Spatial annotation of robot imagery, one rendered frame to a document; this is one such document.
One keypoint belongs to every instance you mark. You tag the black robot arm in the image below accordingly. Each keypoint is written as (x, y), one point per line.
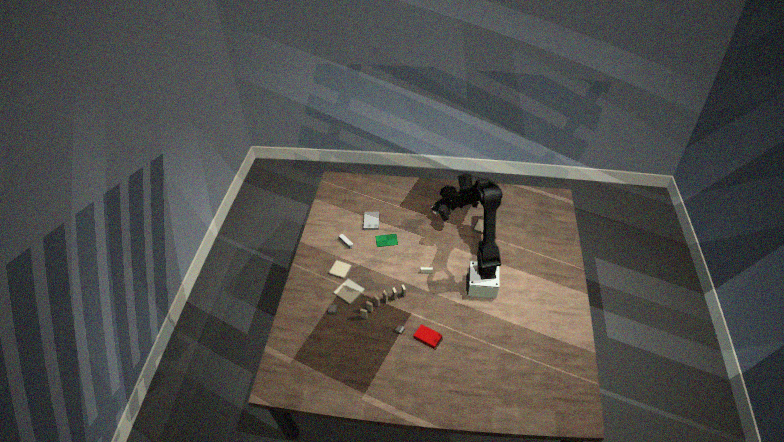
(489, 195)

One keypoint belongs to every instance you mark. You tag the red rectangular block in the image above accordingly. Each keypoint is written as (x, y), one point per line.
(427, 336)

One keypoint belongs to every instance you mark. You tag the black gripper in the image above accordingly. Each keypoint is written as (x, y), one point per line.
(444, 209)

